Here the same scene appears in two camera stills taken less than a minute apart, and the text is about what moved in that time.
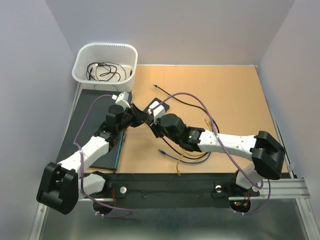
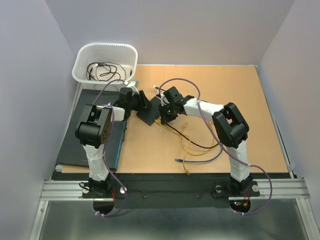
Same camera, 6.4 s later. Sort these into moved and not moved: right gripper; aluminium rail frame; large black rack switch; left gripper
Moved: right gripper; left gripper
Not moved: large black rack switch; aluminium rail frame
